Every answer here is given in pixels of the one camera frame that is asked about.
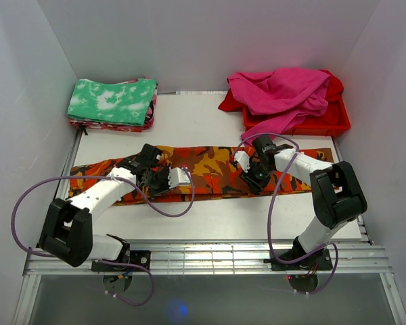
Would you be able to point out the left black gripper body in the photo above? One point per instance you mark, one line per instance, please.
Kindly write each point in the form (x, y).
(158, 182)

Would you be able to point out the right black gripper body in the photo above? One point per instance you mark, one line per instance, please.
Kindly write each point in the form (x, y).
(257, 176)

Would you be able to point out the orange camouflage trousers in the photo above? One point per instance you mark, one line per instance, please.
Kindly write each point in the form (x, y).
(213, 174)

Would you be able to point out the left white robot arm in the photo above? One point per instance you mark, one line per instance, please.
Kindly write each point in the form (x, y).
(68, 229)

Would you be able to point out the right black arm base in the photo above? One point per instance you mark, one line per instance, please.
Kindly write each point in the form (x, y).
(289, 260)

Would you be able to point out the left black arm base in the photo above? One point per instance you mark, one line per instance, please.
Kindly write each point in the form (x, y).
(138, 257)

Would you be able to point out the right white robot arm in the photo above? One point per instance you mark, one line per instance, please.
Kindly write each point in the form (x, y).
(336, 193)

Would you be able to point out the pink patterned folded trousers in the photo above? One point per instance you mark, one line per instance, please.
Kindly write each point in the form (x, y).
(151, 108)

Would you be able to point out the red garment in tray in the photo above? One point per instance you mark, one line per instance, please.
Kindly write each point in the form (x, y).
(335, 84)

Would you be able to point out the red plastic tray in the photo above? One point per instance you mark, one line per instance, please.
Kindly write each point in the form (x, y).
(308, 118)

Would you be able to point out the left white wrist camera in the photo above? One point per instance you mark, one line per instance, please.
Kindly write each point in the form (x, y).
(177, 177)

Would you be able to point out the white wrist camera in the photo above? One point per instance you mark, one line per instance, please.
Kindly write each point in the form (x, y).
(242, 159)
(177, 177)

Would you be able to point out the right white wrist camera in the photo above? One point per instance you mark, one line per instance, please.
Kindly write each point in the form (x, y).
(242, 159)

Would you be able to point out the aluminium rail frame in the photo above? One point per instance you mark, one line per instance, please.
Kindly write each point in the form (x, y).
(216, 237)

